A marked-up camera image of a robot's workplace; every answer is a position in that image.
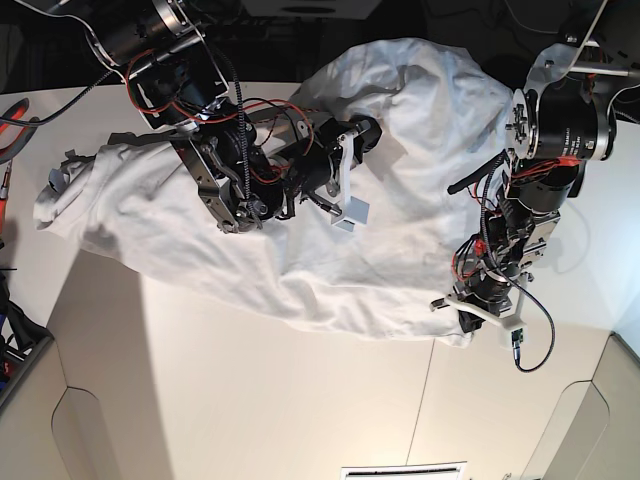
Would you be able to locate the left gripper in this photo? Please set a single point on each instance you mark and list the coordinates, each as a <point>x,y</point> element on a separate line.
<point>482,298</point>

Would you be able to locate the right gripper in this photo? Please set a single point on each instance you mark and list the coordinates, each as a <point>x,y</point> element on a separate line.
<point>322,175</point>

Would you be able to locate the white t-shirt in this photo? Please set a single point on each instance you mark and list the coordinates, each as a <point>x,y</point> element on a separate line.
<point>442,117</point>

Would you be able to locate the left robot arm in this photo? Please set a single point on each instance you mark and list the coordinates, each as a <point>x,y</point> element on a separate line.
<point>562,119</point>

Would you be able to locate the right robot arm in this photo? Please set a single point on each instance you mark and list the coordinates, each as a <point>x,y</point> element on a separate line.
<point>252,159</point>

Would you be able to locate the white box device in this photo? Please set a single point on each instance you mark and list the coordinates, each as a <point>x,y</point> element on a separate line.
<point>340,9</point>

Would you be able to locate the black bin with tools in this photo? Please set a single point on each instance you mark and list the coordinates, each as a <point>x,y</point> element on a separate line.
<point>22,342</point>

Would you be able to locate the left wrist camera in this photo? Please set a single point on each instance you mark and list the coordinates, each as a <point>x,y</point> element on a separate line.
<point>517,337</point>

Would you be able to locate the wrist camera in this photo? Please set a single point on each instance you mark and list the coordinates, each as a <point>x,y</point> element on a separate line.
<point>355,213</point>
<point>517,337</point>

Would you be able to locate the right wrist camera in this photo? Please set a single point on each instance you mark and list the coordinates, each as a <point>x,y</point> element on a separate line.
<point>355,213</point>

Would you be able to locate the orange handled screwdriver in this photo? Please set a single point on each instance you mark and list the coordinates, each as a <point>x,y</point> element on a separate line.
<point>4,193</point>

